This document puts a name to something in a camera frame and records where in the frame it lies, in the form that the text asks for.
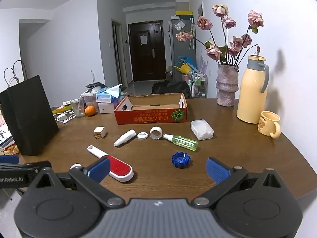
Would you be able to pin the white thin pole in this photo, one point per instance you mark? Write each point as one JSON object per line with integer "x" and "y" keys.
{"x": 92, "y": 77}

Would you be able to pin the clear drinking straw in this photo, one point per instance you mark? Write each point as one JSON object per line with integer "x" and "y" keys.
{"x": 80, "y": 103}

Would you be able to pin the grey refrigerator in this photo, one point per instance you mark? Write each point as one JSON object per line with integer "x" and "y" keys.
{"x": 182, "y": 47}

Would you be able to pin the purple tissue pack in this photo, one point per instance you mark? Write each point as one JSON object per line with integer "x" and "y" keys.
{"x": 106, "y": 108}

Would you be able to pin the yellow flat box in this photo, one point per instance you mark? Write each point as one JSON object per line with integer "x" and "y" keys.
{"x": 184, "y": 13}

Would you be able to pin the dark wooden door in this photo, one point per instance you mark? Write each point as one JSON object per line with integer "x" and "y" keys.
{"x": 148, "y": 59}

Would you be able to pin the orange snack packet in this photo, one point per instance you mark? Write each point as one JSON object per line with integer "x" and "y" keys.
{"x": 12, "y": 150}

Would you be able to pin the ribbed plastic bottle cap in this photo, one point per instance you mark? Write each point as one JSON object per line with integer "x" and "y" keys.
{"x": 180, "y": 160}

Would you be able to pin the red and white lint brush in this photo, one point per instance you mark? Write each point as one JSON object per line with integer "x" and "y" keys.
{"x": 120, "y": 170}

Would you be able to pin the dark side doorway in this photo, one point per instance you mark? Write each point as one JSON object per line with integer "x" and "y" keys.
{"x": 117, "y": 54}

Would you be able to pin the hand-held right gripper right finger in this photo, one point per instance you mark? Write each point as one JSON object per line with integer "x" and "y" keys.
{"x": 218, "y": 169}

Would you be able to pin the clear food container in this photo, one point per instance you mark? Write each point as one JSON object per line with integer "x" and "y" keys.
{"x": 89, "y": 100}

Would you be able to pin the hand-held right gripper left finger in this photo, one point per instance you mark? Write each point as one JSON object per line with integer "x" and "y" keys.
{"x": 100, "y": 169}

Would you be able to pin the pink ceramic vase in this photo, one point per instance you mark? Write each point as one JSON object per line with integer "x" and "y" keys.
{"x": 226, "y": 86}

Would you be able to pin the white folded umbrella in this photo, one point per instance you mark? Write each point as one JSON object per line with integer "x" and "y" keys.
{"x": 192, "y": 33}

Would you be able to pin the clear plastic bag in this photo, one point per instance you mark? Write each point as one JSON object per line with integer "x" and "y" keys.
{"x": 179, "y": 25}

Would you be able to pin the translucent plastic box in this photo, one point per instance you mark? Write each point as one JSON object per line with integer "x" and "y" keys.
{"x": 201, "y": 129}

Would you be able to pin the blue and yellow toys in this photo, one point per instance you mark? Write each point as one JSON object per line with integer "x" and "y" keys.
{"x": 184, "y": 64}

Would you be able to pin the red cardboard box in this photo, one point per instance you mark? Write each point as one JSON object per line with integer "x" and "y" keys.
{"x": 148, "y": 119}

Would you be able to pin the white power strip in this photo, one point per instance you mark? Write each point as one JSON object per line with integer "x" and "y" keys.
{"x": 66, "y": 103}

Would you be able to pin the white charger plug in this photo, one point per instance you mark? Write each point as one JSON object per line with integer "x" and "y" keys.
{"x": 99, "y": 131}

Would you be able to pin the dried pink rose bouquet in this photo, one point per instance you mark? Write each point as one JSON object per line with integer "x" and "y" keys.
{"x": 214, "y": 52}

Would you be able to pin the white paper notice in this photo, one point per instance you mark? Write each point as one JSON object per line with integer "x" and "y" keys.
{"x": 143, "y": 39}

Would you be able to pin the white tube bottle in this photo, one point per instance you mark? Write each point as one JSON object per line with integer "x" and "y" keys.
{"x": 126, "y": 136}

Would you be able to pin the yellow bear mug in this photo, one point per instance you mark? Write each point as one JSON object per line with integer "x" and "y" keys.
{"x": 266, "y": 126}

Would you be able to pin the white round lid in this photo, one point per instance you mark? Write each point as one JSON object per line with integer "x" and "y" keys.
{"x": 142, "y": 135}

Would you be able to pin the pink bucket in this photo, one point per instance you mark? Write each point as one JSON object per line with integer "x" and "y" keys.
{"x": 185, "y": 77}

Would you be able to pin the green spray bottle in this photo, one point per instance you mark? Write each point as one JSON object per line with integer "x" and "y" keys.
{"x": 184, "y": 142}

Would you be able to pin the clear glass cup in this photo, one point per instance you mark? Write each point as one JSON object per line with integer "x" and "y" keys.
{"x": 77, "y": 110}

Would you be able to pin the black bag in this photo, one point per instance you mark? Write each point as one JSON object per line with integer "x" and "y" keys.
{"x": 171, "y": 88}

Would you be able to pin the orange fruit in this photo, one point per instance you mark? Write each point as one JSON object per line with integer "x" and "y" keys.
{"x": 90, "y": 110}

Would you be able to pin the blue tissue pack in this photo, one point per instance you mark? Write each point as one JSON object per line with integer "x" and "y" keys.
{"x": 105, "y": 96}

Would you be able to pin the purple feather decoration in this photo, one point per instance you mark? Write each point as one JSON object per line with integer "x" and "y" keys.
{"x": 204, "y": 62}

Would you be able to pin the yellow snack packet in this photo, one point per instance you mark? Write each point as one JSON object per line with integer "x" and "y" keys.
{"x": 59, "y": 109}

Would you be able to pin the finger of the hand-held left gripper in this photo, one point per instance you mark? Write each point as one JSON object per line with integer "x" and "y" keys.
{"x": 8, "y": 159}

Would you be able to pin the black monitor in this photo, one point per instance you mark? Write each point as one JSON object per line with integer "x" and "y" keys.
{"x": 29, "y": 116}

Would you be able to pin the yellow thermos jug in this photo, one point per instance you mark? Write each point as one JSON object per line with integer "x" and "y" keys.
{"x": 251, "y": 96}

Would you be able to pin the printed white box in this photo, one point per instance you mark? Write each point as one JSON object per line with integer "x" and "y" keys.
{"x": 5, "y": 135}

